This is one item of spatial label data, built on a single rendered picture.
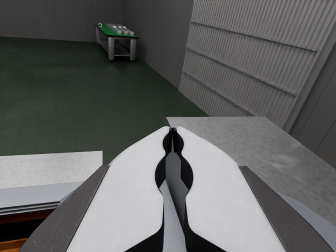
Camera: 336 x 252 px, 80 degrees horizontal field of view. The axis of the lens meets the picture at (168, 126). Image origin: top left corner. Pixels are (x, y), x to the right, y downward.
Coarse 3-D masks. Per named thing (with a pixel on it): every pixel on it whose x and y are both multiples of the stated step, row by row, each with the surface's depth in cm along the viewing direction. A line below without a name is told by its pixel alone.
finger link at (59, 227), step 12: (96, 180) 8; (72, 192) 8; (84, 192) 8; (60, 204) 7; (72, 204) 7; (84, 204) 7; (48, 216) 7; (60, 216) 7; (72, 216) 7; (36, 228) 6; (48, 228) 6; (60, 228) 6; (72, 228) 6; (36, 240) 6; (48, 240) 6; (60, 240) 6
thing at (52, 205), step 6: (30, 204) 73; (36, 204) 74; (42, 204) 74; (48, 204) 75; (54, 204) 75; (0, 210) 70; (6, 210) 71; (12, 210) 71; (18, 210) 72; (24, 210) 73; (30, 210) 73; (36, 210) 73; (42, 210) 74
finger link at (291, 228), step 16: (256, 176) 8; (256, 192) 8; (272, 192) 8; (272, 208) 7; (288, 208) 7; (272, 224) 6; (288, 224) 6; (304, 224) 6; (288, 240) 6; (304, 240) 6; (320, 240) 6
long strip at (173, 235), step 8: (168, 192) 86; (168, 200) 83; (168, 208) 79; (168, 216) 76; (176, 216) 77; (168, 224) 73; (176, 224) 74; (168, 232) 71; (176, 232) 71; (168, 240) 68; (176, 240) 69; (184, 240) 69; (168, 248) 66; (176, 248) 66; (184, 248) 67
